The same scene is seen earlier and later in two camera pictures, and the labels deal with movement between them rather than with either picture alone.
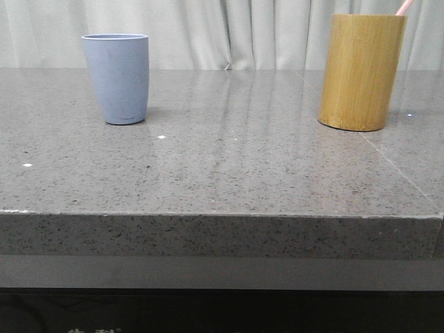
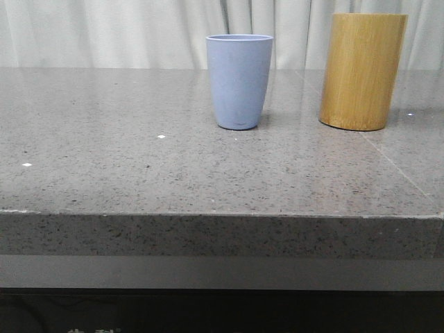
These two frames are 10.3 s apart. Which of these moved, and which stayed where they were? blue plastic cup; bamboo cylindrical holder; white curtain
Moved: blue plastic cup
Stayed: bamboo cylindrical holder; white curtain
